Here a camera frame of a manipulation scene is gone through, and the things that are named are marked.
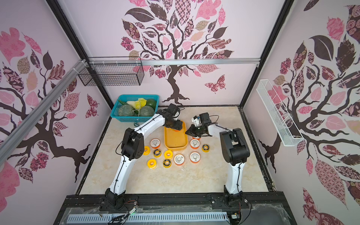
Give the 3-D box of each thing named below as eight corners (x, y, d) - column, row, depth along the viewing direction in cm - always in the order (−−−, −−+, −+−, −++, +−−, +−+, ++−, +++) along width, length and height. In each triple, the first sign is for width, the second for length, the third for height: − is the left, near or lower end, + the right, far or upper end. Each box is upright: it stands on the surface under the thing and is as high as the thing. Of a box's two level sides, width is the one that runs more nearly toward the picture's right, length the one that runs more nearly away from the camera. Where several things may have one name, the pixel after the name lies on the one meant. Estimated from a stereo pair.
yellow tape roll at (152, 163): (146, 169, 88) (146, 167, 86) (148, 160, 92) (147, 158, 90) (156, 168, 88) (155, 167, 86) (157, 160, 92) (156, 158, 90)
